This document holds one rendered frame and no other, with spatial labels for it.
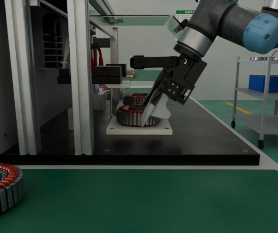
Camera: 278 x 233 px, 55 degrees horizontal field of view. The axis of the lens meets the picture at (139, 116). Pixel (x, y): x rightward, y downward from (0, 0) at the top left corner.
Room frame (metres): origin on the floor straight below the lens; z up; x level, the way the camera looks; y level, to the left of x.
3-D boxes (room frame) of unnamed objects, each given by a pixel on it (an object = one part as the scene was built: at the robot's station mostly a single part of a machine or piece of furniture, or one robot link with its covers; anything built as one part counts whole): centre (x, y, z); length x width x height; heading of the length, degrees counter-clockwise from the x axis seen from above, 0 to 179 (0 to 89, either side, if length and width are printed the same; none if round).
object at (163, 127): (0.66, 0.00, 0.78); 0.15 x 0.15 x 0.01; 0
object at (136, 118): (0.66, 0.00, 0.80); 0.11 x 0.11 x 0.04
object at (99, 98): (0.90, 0.14, 0.80); 0.08 x 0.05 x 0.06; 0
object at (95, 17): (0.78, 0.10, 1.03); 0.62 x 0.01 x 0.03; 0
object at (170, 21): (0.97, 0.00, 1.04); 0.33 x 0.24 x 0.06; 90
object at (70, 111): (0.66, 0.14, 0.80); 0.08 x 0.05 x 0.06; 0
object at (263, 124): (3.10, -1.56, 0.51); 1.01 x 0.60 x 1.01; 0
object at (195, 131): (0.78, 0.01, 0.76); 0.64 x 0.47 x 0.02; 0
